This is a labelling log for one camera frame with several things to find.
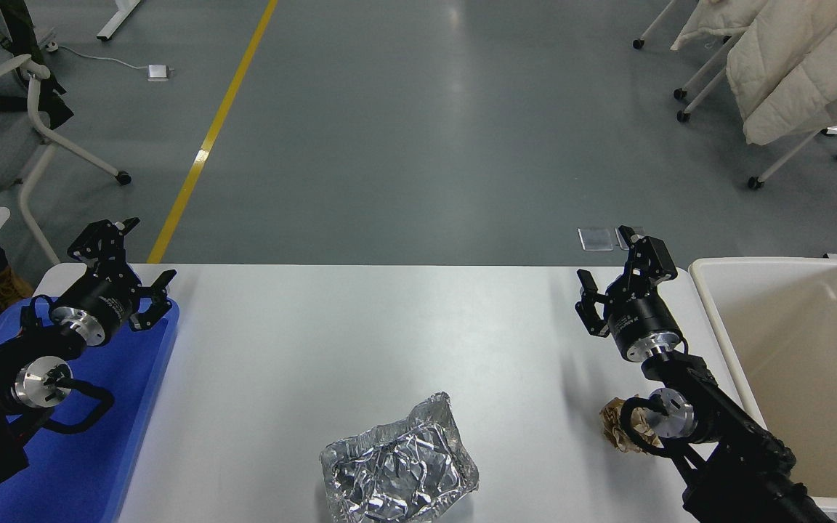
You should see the blue plastic tray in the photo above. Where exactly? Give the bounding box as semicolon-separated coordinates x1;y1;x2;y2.
0;296;181;523

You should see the white desk leg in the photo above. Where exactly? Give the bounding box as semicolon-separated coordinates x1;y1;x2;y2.
97;0;142;41

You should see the silver foil tray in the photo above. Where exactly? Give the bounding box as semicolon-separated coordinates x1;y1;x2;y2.
319;392;480;523

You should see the large pale plastic bin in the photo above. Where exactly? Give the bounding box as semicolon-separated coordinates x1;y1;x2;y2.
689;256;837;518

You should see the white floor cable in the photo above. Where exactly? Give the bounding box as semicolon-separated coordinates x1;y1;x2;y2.
59;45;152;71

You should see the dark green jacket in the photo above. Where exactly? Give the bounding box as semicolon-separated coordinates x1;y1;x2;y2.
0;0;76;129

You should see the tan paper ball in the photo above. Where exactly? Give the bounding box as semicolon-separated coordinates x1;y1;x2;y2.
599;396;663;455

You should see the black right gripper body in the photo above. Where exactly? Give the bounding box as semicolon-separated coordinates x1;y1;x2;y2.
605;293;684;354

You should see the cream quilted jacket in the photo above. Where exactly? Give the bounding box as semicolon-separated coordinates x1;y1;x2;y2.
671;0;772;52
726;0;837;121
743;0;837;146

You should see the white chair frame with casters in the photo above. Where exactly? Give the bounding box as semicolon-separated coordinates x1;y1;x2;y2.
747;108;837;191
633;0;732;100
676;67;730;123

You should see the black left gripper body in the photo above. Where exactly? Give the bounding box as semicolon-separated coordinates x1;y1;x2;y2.
55;273;137;342

